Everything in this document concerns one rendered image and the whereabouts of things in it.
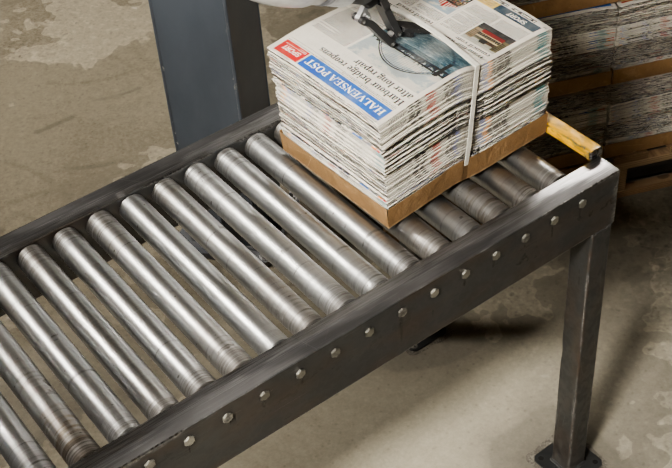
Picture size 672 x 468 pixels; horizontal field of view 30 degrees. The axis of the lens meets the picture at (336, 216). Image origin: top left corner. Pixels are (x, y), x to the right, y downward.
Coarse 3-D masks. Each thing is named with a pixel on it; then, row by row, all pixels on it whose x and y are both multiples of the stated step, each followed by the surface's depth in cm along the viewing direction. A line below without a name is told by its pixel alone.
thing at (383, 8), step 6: (384, 0) 194; (378, 6) 196; (384, 6) 195; (390, 6) 196; (378, 12) 199; (384, 12) 196; (390, 12) 197; (384, 18) 198; (390, 18) 198; (390, 24) 198; (396, 24) 199; (396, 30) 200; (396, 36) 201
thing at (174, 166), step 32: (224, 128) 228; (256, 128) 227; (160, 160) 222; (192, 160) 221; (96, 192) 216; (128, 192) 216; (192, 192) 224; (32, 224) 211; (64, 224) 210; (128, 224) 219; (0, 256) 205; (32, 288) 213
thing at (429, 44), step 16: (400, 16) 210; (416, 48) 202; (432, 48) 202; (448, 48) 202; (464, 48) 202; (448, 64) 198; (464, 64) 198; (480, 64) 199; (464, 80) 197; (480, 80) 200; (464, 96) 200; (480, 96) 203; (464, 112) 202; (480, 112) 205; (464, 128) 205; (480, 128) 208; (464, 144) 207
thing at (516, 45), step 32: (416, 0) 213; (448, 0) 212; (480, 0) 212; (448, 32) 206; (480, 32) 205; (512, 32) 204; (544, 32) 205; (512, 64) 204; (544, 64) 209; (512, 96) 208; (544, 96) 215; (512, 128) 213
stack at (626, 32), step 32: (512, 0) 279; (544, 0) 281; (640, 0) 288; (576, 32) 289; (608, 32) 291; (640, 32) 293; (576, 64) 296; (608, 64) 298; (576, 96) 301; (608, 96) 304; (640, 96) 307; (576, 128) 309; (608, 128) 312; (640, 128) 314; (608, 160) 321; (640, 160) 321; (640, 192) 328; (480, 224) 320
